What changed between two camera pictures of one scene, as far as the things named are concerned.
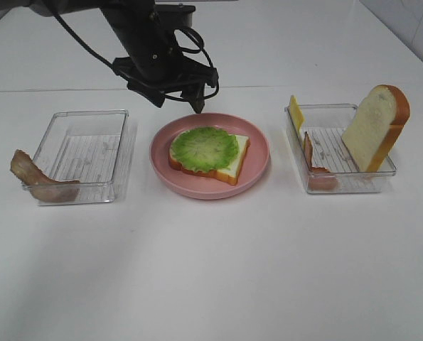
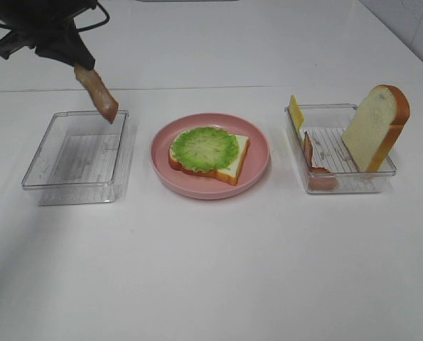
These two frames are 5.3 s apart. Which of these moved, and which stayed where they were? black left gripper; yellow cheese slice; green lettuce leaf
Moved: black left gripper
Stayed: green lettuce leaf; yellow cheese slice
